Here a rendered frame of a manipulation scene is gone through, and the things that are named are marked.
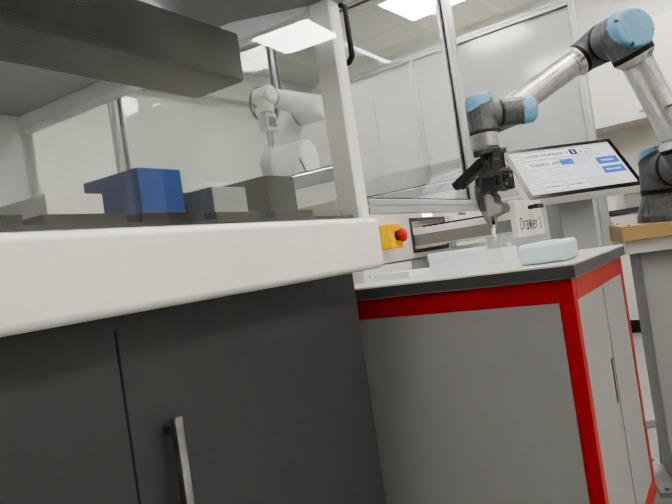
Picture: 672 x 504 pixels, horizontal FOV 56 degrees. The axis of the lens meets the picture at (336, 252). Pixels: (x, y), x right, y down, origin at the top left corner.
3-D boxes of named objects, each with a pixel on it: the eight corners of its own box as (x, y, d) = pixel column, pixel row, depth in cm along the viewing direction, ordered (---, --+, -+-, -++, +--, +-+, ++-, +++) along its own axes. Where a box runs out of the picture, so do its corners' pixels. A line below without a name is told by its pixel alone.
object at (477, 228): (537, 229, 204) (534, 211, 204) (514, 233, 182) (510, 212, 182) (425, 246, 226) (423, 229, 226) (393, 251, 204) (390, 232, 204)
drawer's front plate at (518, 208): (545, 233, 204) (540, 200, 204) (519, 237, 180) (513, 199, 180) (539, 234, 205) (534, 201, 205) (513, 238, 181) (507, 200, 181)
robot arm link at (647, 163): (665, 189, 202) (661, 147, 201) (695, 185, 188) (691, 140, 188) (631, 192, 200) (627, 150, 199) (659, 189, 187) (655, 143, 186)
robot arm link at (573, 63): (589, 27, 196) (467, 115, 190) (609, 14, 185) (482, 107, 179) (608, 58, 197) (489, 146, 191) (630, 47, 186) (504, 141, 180)
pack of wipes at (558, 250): (535, 261, 143) (532, 242, 143) (579, 256, 138) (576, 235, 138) (519, 267, 130) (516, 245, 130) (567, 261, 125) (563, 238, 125)
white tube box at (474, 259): (490, 267, 146) (486, 245, 146) (487, 269, 138) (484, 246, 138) (435, 275, 150) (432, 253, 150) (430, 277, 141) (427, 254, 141)
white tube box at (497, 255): (518, 259, 173) (516, 245, 173) (503, 262, 167) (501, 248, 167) (479, 263, 181) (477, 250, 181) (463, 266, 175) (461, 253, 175)
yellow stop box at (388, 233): (406, 246, 183) (402, 222, 183) (394, 248, 177) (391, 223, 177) (390, 249, 186) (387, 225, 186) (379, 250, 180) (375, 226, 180)
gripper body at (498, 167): (502, 190, 164) (495, 145, 165) (474, 196, 170) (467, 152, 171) (516, 190, 170) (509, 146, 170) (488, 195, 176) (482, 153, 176)
